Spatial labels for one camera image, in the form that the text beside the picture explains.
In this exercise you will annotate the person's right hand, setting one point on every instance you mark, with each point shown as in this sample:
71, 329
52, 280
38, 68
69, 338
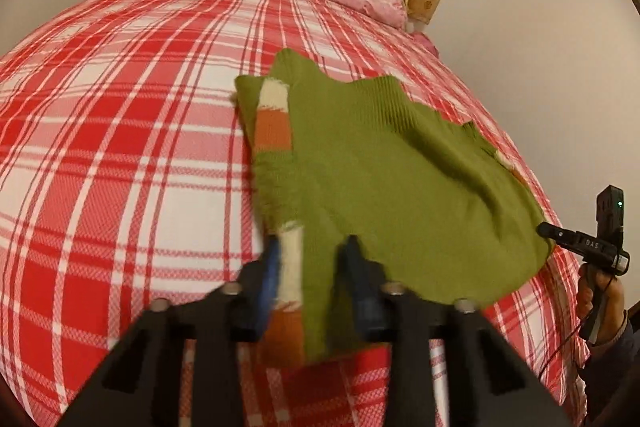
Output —
600, 304

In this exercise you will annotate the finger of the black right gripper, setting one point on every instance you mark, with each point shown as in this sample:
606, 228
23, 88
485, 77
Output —
563, 237

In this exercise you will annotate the green striped knit sweater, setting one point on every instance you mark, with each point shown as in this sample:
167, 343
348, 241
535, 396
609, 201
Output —
432, 201

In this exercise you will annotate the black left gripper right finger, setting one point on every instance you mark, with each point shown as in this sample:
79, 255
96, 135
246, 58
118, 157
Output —
486, 382

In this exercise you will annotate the red plaid bed cover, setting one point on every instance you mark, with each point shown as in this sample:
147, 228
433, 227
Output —
124, 169

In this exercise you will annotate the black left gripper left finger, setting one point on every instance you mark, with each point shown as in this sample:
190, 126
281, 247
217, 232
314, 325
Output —
139, 382

